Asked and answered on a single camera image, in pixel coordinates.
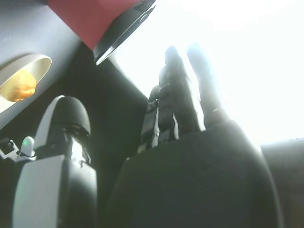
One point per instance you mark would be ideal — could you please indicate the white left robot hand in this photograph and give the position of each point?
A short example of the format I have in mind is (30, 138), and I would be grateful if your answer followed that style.
(194, 180)

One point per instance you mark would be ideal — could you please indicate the golden bread bun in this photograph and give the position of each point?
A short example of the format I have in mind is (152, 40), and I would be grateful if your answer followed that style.
(23, 86)

